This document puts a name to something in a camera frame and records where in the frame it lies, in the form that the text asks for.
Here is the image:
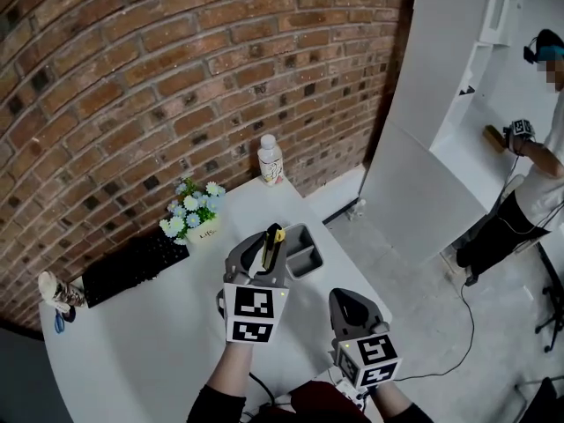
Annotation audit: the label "person's black sleeve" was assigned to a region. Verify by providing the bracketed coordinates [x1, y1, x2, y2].
[186, 382, 249, 423]
[382, 402, 438, 423]

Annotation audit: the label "person's red clothing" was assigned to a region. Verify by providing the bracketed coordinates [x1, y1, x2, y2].
[288, 379, 367, 423]

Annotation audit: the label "person's black right sleeve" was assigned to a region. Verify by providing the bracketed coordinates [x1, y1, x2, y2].
[382, 402, 438, 423]

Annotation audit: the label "person's right forearm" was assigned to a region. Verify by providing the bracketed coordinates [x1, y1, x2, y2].
[373, 380, 412, 414]

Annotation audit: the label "potted white and blue flowers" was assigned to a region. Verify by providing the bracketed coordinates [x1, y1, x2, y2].
[159, 177, 227, 247]

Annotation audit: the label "patterned paper cup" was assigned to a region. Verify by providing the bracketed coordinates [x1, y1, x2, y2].
[37, 271, 87, 315]

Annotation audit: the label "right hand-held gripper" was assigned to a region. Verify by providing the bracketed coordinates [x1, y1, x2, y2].
[329, 287, 404, 390]

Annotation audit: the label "black fabric on metal frame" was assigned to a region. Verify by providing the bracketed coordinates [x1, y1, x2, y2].
[514, 375, 564, 423]

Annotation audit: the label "person's black left sleeve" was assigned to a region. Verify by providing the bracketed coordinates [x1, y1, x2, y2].
[186, 382, 249, 423]

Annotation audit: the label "white desk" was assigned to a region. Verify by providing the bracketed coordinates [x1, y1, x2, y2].
[38, 175, 393, 423]

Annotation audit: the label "black keyboard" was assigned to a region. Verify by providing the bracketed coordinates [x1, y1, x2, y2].
[80, 230, 191, 309]

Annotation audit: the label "small wooden box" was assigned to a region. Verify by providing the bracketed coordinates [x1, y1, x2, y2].
[482, 123, 506, 154]

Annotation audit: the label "person's left forearm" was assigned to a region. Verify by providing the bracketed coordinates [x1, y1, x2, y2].
[205, 340, 255, 399]

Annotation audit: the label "white shelf cabinet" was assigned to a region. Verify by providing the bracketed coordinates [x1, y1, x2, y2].
[358, 0, 564, 267]

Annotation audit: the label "black office chair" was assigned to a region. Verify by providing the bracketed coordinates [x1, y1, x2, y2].
[534, 239, 564, 354]

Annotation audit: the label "yellow and black knife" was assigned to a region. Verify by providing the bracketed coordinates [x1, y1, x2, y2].
[259, 222, 287, 273]

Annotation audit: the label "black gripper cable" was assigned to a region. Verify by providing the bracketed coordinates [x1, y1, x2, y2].
[249, 371, 283, 413]

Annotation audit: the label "black floor cable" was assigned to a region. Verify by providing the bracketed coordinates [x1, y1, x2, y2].
[394, 274, 480, 383]

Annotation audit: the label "grey desk organiser tray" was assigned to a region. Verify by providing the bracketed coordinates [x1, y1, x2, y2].
[281, 222, 325, 280]

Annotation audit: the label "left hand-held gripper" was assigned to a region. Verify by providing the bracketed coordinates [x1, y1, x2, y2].
[215, 231, 290, 345]

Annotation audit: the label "white power strip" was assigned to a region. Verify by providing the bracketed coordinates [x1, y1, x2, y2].
[333, 378, 369, 410]

